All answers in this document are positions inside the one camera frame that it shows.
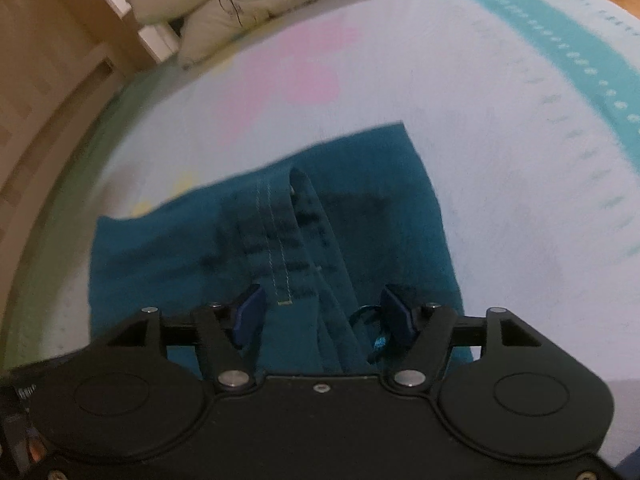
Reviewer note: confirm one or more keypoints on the teal pants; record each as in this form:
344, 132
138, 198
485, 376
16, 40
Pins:
175, 260

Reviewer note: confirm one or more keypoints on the white furniture panel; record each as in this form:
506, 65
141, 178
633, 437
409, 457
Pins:
150, 35

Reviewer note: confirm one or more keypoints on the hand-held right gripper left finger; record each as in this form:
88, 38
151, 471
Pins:
247, 317

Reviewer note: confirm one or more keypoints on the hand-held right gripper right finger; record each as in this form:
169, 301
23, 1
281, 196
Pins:
400, 317

